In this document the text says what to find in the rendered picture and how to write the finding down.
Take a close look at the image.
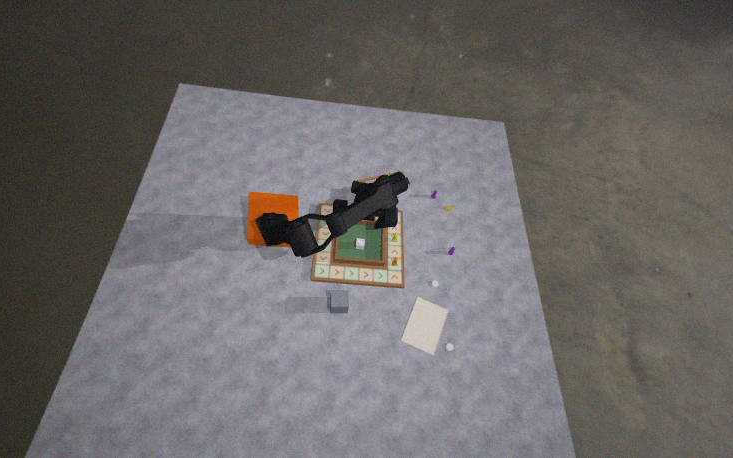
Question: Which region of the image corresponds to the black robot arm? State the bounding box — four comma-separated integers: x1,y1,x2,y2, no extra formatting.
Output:
255,171,410,258

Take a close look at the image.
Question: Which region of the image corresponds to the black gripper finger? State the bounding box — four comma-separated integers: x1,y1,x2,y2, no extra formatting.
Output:
374,217,390,229

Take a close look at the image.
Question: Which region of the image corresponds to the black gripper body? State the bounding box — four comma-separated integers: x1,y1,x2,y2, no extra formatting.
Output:
333,199,398,227

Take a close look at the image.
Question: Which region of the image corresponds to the beige flat rectangular sheet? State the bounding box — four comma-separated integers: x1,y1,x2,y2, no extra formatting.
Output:
401,297,448,356

